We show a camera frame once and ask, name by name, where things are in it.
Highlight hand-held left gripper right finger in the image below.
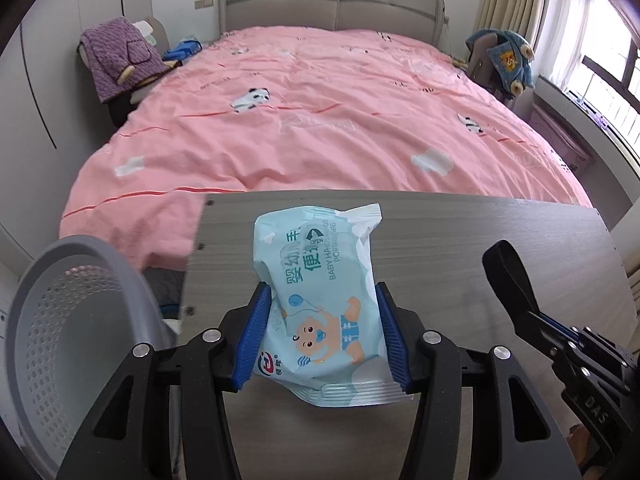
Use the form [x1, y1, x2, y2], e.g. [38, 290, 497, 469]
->
[375, 281, 583, 480]

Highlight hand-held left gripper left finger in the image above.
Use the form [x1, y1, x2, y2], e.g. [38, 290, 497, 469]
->
[55, 282, 273, 480]

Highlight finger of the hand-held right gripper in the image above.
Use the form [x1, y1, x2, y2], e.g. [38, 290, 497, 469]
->
[526, 310, 602, 349]
[516, 321, 584, 377]

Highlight light blue wet wipes pack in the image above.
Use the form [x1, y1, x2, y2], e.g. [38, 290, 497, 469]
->
[252, 202, 403, 407]

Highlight grey perforated plastic basket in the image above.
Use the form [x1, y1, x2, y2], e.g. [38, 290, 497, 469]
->
[5, 235, 176, 480]

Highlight person's right hand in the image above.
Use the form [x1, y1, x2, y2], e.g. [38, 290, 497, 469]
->
[567, 424, 598, 472]

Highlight pink storage box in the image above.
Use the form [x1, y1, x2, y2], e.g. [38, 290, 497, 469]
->
[530, 102, 596, 173]

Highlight pink bed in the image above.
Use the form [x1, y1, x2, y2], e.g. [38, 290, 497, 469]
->
[59, 26, 596, 271]

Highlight dark framed window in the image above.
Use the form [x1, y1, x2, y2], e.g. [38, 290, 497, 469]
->
[565, 0, 640, 146]

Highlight blue bear print garment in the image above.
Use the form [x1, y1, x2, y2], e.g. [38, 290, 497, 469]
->
[466, 29, 535, 96]

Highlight blue cloth item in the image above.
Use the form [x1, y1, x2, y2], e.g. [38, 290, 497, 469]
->
[162, 36, 203, 63]

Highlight purple fuzzy garment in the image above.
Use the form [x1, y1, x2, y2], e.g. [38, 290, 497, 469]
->
[80, 16, 166, 105]

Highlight beige chair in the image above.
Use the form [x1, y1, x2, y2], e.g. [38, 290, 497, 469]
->
[75, 16, 173, 128]

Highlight white wardrobe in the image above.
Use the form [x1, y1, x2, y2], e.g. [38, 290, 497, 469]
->
[0, 0, 156, 246]

